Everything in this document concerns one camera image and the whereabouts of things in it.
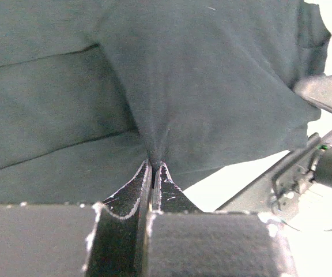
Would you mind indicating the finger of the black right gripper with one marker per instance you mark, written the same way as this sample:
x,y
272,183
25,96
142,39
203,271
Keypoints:
x,y
316,90

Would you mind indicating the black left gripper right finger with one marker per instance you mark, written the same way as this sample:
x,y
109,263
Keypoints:
x,y
182,240

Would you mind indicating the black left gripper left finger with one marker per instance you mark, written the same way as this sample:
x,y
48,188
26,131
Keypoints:
x,y
102,239

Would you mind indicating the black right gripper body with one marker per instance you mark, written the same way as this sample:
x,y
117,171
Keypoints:
x,y
315,216

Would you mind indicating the black t shirt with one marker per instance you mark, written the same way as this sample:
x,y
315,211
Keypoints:
x,y
90,89

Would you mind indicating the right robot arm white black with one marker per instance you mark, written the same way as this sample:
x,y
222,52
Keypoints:
x,y
284,188

